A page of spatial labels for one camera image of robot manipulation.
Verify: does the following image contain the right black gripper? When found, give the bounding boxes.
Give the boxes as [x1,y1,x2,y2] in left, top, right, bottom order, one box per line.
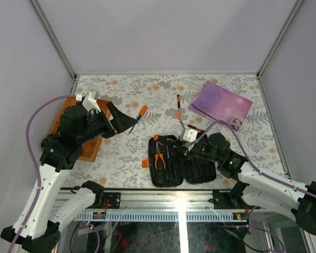
[169,139,221,163]

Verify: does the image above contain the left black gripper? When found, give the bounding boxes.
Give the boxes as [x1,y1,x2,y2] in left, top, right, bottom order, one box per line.
[77,102,139,145]

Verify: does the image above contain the black handled screwdriver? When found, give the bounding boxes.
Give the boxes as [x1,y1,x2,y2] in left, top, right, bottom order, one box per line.
[153,134,184,149]

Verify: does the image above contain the orange handled pliers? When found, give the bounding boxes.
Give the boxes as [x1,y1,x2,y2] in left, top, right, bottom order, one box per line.
[154,142,166,172]

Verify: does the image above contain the black plastic tool case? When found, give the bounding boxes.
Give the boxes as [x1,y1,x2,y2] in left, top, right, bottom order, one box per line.
[142,137,216,188]

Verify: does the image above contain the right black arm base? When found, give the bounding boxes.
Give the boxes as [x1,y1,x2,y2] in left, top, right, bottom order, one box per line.
[212,182,247,210]

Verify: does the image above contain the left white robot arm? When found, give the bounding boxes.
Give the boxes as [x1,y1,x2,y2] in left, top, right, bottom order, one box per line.
[1,102,136,252]

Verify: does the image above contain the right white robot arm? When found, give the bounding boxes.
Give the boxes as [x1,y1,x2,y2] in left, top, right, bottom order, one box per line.
[180,129,316,236]

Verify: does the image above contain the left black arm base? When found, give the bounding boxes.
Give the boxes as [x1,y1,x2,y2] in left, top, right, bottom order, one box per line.
[92,192,121,210]

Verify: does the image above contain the orange black utility tool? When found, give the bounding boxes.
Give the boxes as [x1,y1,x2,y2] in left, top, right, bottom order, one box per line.
[187,124,204,133]

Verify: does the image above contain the purple printed pouch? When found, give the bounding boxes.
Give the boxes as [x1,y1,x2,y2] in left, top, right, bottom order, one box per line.
[189,81,252,132]

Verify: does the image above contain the orange tipped metal file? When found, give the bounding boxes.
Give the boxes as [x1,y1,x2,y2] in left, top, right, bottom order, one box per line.
[177,112,185,129]

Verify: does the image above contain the small precision screwdriver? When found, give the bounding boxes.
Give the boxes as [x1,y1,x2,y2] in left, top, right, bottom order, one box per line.
[177,94,181,110]

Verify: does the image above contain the orange handled screwdriver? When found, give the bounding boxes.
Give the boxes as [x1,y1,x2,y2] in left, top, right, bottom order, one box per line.
[129,105,148,134]

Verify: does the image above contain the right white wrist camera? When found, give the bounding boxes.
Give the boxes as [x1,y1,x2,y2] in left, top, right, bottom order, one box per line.
[179,128,199,143]

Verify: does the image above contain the aluminium front rail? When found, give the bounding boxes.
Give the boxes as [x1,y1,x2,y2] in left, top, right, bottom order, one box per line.
[73,188,247,225]

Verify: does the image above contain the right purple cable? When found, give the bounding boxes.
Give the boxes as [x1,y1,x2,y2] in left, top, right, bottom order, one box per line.
[189,120,316,251]

